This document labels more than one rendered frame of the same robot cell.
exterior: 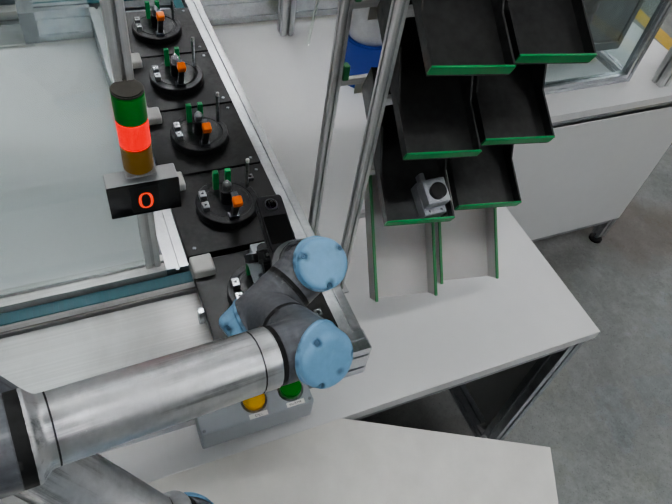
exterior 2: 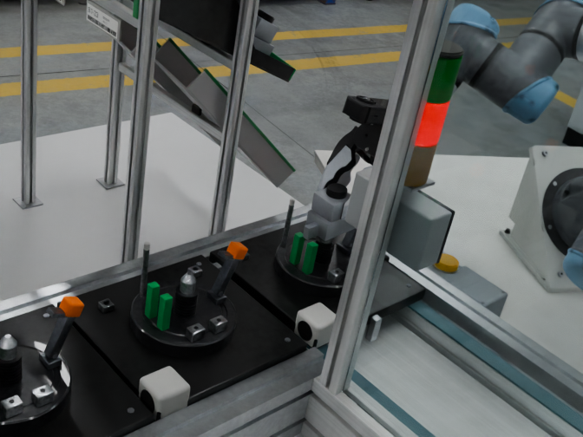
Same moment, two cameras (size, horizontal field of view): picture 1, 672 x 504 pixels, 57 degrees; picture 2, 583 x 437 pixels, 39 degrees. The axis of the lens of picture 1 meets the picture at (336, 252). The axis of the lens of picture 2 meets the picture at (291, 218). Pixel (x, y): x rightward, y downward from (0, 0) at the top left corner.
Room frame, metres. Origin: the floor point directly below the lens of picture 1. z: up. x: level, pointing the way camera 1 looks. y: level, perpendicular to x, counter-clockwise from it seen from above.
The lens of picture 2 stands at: (1.09, 1.12, 1.67)
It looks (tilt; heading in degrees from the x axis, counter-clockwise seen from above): 30 degrees down; 253
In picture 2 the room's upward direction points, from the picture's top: 11 degrees clockwise
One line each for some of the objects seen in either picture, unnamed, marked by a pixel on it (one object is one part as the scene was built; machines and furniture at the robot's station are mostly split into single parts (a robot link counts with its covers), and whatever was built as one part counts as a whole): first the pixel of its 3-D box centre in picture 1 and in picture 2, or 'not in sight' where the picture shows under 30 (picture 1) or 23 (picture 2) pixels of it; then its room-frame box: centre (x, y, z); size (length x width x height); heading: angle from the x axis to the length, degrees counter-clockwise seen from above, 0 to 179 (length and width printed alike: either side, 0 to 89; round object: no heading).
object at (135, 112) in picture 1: (129, 104); not in sight; (0.73, 0.35, 1.39); 0.05 x 0.05 x 0.05
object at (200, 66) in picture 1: (175, 66); not in sight; (1.37, 0.52, 1.01); 0.24 x 0.24 x 0.13; 31
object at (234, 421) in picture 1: (253, 407); not in sight; (0.50, 0.09, 0.93); 0.21 x 0.07 x 0.06; 121
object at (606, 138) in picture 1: (498, 143); not in sight; (2.10, -0.57, 0.43); 1.11 x 0.68 x 0.86; 121
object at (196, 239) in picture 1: (226, 192); (186, 297); (0.95, 0.26, 1.01); 0.24 x 0.24 x 0.13; 31
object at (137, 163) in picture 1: (137, 154); not in sight; (0.73, 0.35, 1.29); 0.05 x 0.05 x 0.05
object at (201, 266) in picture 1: (202, 268); (316, 325); (0.76, 0.26, 0.97); 0.05 x 0.05 x 0.04; 31
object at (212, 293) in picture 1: (261, 296); (317, 274); (0.73, 0.13, 0.96); 0.24 x 0.24 x 0.02; 31
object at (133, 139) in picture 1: (133, 130); not in sight; (0.73, 0.35, 1.34); 0.05 x 0.05 x 0.05
